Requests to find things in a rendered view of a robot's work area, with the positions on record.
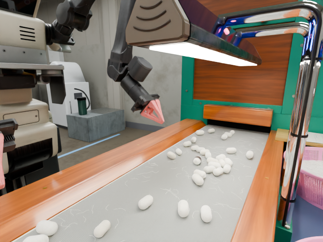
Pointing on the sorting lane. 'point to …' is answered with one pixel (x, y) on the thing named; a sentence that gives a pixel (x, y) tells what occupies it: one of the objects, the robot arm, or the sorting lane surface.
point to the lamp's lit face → (189, 50)
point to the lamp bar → (185, 29)
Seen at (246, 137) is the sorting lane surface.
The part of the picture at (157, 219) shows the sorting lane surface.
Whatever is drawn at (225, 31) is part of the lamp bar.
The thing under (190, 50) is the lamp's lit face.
